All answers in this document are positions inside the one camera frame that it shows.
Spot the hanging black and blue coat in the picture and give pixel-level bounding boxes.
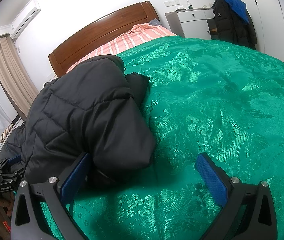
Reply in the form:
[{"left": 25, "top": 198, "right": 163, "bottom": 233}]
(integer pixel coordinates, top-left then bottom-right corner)
[{"left": 212, "top": 0, "right": 258, "bottom": 50}]

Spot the person's left hand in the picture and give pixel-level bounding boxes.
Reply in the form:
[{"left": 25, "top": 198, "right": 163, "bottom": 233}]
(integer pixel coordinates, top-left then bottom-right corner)
[{"left": 0, "top": 192, "right": 15, "bottom": 222}]

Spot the beige curtain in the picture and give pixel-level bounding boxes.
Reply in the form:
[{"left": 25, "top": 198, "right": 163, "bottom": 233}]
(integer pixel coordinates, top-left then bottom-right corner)
[{"left": 0, "top": 35, "right": 38, "bottom": 120}]

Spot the pink striped bed sheet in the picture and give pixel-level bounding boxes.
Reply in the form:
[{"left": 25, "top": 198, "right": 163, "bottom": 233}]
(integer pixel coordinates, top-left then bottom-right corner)
[{"left": 67, "top": 23, "right": 176, "bottom": 73}]

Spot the black puffer jacket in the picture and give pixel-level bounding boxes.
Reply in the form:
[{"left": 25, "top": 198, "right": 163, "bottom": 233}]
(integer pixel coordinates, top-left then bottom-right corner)
[{"left": 0, "top": 55, "right": 156, "bottom": 183}]

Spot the white air conditioner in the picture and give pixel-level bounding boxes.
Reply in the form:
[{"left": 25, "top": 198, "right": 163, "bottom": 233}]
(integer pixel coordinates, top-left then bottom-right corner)
[{"left": 9, "top": 7, "right": 41, "bottom": 39}]

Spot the white bedside cabinet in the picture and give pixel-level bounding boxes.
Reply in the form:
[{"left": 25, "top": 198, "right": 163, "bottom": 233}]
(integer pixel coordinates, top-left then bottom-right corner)
[{"left": 165, "top": 8, "right": 216, "bottom": 40}]

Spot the brown wooden headboard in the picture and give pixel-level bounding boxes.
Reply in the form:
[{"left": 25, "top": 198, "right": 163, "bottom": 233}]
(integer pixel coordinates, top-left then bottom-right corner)
[{"left": 48, "top": 1, "right": 159, "bottom": 77}]

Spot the green satin bedspread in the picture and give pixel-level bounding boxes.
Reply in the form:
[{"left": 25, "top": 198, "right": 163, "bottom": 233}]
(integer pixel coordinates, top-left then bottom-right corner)
[{"left": 69, "top": 36, "right": 284, "bottom": 239}]

